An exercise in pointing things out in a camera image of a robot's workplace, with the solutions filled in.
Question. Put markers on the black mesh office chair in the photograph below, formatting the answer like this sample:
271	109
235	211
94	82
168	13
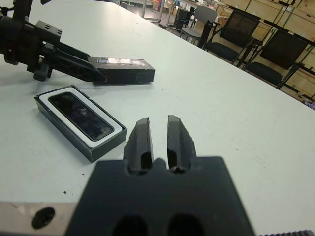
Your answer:
283	51
238	27

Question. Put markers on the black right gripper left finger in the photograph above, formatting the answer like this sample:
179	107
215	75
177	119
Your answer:
137	147

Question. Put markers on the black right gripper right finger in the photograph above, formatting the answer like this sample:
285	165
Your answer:
180	147

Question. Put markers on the black box base white insert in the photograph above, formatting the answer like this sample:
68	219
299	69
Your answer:
98	147

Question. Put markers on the black trash bin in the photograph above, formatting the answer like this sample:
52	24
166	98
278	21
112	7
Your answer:
308	104

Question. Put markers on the grey plastic chair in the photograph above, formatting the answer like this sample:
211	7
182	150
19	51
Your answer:
205	14

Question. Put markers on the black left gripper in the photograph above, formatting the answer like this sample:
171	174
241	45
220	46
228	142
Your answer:
32	44

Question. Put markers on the black computer tower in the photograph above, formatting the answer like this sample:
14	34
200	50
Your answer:
182	17

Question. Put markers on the black phone-like camera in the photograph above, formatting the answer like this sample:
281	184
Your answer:
78	114

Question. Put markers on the black box lid silver stripe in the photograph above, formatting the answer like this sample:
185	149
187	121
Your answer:
128	72

